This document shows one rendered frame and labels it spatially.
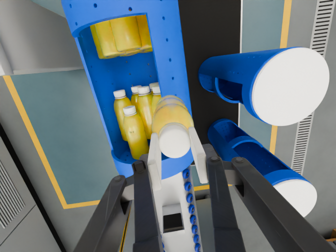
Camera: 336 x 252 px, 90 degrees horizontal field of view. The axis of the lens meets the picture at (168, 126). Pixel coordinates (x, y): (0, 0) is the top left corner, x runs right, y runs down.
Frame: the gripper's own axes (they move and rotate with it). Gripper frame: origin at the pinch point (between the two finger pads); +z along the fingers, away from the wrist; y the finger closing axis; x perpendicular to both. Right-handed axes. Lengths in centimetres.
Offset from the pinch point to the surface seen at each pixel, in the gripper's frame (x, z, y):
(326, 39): 5, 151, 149
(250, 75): 0, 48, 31
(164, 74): 6.9, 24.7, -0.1
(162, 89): 3.6, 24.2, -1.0
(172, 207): -61, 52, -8
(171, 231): -61, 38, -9
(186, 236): -87, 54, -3
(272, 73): 0, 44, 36
